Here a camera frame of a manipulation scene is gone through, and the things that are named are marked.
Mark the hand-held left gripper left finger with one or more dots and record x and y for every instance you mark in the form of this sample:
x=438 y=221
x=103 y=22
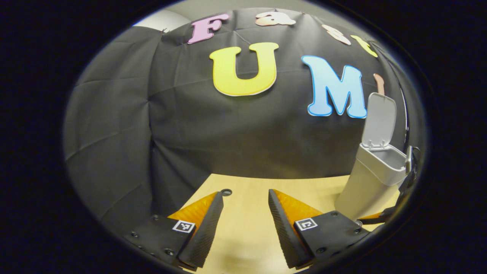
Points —
x=207 y=232

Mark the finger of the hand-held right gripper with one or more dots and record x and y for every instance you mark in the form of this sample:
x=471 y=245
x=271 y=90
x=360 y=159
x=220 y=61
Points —
x=382 y=217

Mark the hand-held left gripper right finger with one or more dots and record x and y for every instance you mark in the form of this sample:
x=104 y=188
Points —
x=283 y=232

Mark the white desktop garbage bin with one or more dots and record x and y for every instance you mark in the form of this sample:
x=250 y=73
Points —
x=371 y=179

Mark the wooden desktop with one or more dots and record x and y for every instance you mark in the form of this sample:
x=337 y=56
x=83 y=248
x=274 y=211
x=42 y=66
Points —
x=247 y=213

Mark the black desk grommet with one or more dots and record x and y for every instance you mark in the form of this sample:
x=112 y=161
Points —
x=226 y=192

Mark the black backdrop cloth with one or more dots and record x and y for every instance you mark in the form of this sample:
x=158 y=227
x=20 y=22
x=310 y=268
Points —
x=190 y=125

